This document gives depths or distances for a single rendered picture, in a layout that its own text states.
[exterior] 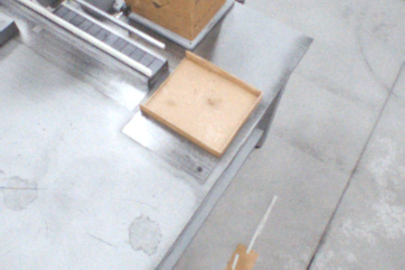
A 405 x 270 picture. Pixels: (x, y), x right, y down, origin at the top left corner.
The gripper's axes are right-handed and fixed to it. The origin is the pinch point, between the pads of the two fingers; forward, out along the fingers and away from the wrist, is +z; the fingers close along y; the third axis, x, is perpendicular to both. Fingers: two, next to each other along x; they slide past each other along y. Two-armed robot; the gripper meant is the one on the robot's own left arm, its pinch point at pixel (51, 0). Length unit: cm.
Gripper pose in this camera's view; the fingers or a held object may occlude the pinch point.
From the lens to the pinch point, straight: 146.1
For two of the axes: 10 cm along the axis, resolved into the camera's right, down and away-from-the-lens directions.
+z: -5.3, 0.9, 8.4
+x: 6.4, 6.9, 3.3
